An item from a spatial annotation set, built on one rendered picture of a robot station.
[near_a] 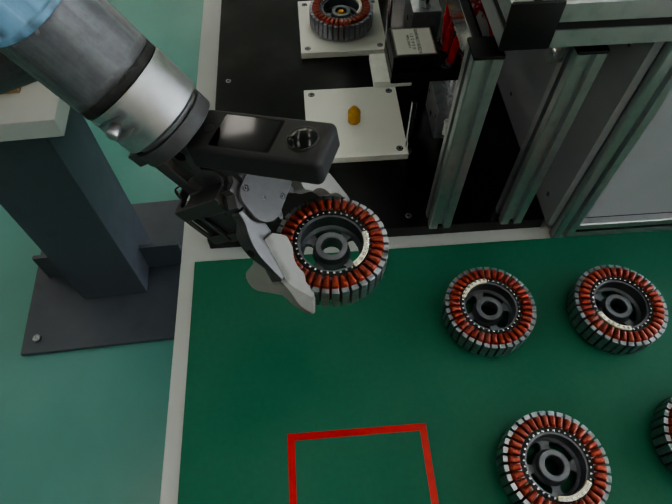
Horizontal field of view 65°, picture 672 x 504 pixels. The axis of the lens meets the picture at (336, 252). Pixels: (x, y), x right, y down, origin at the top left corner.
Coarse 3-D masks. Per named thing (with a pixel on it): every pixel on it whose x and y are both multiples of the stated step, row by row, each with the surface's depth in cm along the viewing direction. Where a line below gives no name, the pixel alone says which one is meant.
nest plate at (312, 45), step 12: (372, 0) 99; (300, 12) 97; (300, 24) 95; (372, 24) 95; (300, 36) 94; (312, 36) 94; (372, 36) 94; (384, 36) 94; (312, 48) 92; (324, 48) 92; (336, 48) 92; (348, 48) 92; (360, 48) 92; (372, 48) 92
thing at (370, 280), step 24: (288, 216) 53; (312, 216) 53; (336, 216) 53; (360, 216) 53; (312, 240) 54; (336, 240) 53; (360, 240) 53; (384, 240) 52; (336, 264) 52; (360, 264) 50; (384, 264) 51; (312, 288) 49; (336, 288) 49; (360, 288) 50
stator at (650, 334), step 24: (576, 288) 67; (600, 288) 69; (624, 288) 68; (648, 288) 67; (576, 312) 66; (600, 312) 65; (624, 312) 66; (648, 312) 65; (600, 336) 64; (624, 336) 63; (648, 336) 63
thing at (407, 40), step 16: (400, 32) 72; (416, 32) 72; (432, 32) 72; (384, 48) 76; (400, 48) 70; (416, 48) 70; (432, 48) 70; (384, 64) 75; (400, 64) 70; (416, 64) 71; (432, 64) 71; (384, 80) 73; (400, 80) 72; (416, 80) 73; (432, 80) 73; (448, 80) 80
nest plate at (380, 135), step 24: (312, 96) 86; (336, 96) 86; (360, 96) 86; (384, 96) 86; (312, 120) 83; (336, 120) 83; (360, 120) 83; (384, 120) 83; (360, 144) 80; (384, 144) 80
